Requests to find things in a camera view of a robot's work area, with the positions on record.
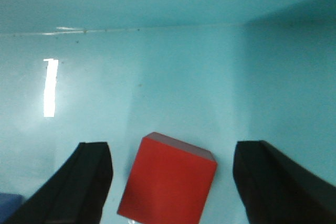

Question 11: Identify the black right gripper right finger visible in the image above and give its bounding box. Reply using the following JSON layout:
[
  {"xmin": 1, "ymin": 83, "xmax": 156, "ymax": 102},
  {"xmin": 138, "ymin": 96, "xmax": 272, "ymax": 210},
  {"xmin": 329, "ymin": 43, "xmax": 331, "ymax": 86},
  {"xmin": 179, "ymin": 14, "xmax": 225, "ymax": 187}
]
[{"xmin": 233, "ymin": 141, "xmax": 335, "ymax": 223}]

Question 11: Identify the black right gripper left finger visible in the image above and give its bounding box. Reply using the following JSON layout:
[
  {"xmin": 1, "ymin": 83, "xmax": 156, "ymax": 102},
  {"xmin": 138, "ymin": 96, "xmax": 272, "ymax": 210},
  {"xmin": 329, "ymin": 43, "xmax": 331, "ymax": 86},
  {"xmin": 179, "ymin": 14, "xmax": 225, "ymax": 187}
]
[{"xmin": 4, "ymin": 142, "xmax": 113, "ymax": 223}]

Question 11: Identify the blue cube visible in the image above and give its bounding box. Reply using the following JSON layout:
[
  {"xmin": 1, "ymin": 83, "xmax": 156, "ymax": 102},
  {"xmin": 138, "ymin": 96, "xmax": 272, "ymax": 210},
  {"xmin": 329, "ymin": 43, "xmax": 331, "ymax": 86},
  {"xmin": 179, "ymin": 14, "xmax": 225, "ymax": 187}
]
[{"xmin": 0, "ymin": 193, "xmax": 24, "ymax": 223}]

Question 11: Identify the red cube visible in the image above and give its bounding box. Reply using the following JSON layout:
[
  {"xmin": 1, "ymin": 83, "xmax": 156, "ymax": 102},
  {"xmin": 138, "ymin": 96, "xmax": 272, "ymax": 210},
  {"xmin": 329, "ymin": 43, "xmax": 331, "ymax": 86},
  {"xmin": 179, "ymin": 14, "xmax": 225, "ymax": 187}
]
[{"xmin": 117, "ymin": 132, "xmax": 217, "ymax": 223}]

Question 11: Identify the light blue plastic tub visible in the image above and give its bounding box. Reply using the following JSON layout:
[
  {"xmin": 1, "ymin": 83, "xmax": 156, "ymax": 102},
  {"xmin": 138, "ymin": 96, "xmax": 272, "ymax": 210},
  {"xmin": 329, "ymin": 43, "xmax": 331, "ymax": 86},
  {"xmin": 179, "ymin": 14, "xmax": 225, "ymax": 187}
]
[{"xmin": 1, "ymin": 0, "xmax": 335, "ymax": 223}]

